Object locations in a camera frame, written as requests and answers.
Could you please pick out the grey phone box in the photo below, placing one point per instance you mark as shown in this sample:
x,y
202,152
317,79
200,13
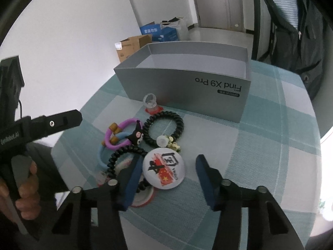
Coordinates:
x,y
202,77

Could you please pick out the grey door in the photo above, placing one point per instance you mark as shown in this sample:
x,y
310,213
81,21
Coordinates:
x,y
235,15

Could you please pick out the checkered teal tablecloth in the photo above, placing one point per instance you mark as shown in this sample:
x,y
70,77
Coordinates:
x,y
276,144

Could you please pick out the brown cardboard box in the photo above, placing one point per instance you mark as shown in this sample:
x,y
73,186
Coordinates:
x,y
131,45

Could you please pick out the red rimmed white badge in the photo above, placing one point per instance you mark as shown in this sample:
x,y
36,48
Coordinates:
x,y
143,197

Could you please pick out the blue cardboard box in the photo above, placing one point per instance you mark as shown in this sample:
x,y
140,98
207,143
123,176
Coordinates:
x,y
159,33

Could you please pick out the white plastic bag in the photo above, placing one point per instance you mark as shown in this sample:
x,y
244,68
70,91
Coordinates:
x,y
180,24

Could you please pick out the round China pin badge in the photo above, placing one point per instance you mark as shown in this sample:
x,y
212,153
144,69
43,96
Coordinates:
x,y
164,168

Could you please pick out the black spiral hair tie flower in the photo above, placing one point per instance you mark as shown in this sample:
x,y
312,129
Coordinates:
x,y
163,129

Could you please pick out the person's left hand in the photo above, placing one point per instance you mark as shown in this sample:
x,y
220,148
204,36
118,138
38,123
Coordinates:
x,y
29,202

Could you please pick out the black jacket striped lining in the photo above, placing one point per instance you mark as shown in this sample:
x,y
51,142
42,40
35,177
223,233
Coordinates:
x,y
298,40

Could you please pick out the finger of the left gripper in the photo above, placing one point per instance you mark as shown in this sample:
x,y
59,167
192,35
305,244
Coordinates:
x,y
44,126

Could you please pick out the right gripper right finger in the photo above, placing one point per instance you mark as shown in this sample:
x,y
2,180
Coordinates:
x,y
210,181

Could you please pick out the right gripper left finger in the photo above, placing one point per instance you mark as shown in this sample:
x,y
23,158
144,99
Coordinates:
x,y
129,173

